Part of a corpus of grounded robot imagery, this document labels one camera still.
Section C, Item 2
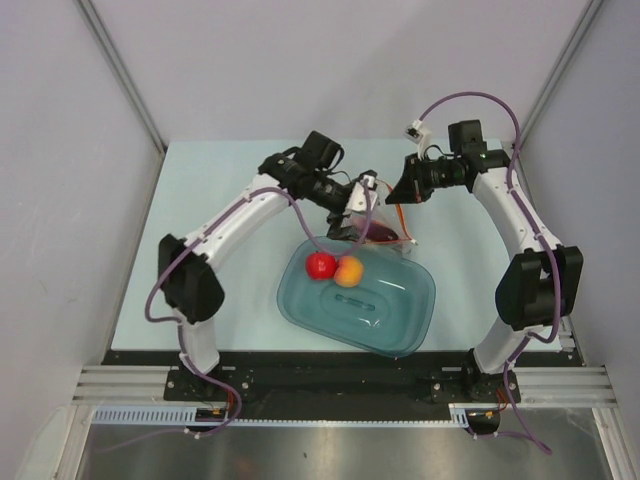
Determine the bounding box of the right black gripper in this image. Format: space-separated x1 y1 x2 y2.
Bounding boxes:
386 152 464 205

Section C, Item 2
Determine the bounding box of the red toy apple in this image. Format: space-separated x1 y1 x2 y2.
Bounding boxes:
305 252 338 281

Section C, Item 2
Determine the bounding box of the purple toy eggplant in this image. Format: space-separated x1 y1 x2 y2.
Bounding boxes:
366 222 399 243

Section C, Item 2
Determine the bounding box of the clear orange zip top bag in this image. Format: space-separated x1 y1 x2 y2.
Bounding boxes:
365 180 417 253

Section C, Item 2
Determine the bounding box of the orange toy peach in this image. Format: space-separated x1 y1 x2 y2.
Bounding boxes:
333 256 364 288

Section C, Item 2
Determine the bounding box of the blue transparent plastic tub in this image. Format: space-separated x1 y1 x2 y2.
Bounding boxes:
277 240 436 357

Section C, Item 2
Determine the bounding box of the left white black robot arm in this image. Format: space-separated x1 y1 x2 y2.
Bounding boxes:
149 131 378 400

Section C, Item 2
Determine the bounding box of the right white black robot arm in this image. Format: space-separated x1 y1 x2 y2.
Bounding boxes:
387 120 584 401

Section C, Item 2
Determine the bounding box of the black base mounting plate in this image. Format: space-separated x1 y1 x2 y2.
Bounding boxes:
102 347 584 435

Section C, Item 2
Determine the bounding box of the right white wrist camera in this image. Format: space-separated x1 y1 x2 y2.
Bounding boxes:
404 119 432 158

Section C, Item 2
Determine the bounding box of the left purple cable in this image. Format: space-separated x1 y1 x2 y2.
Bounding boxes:
94 175 379 451

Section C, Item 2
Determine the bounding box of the white slotted cable duct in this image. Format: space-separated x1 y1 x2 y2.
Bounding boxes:
91 405 469 429

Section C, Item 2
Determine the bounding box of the right aluminium corner post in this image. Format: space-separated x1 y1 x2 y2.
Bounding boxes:
519 0 607 148

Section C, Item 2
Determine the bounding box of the aluminium corner post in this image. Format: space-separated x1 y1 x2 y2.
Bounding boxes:
519 0 607 148
74 0 169 154

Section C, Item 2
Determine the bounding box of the left aluminium corner post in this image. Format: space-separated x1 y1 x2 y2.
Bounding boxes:
74 0 169 154

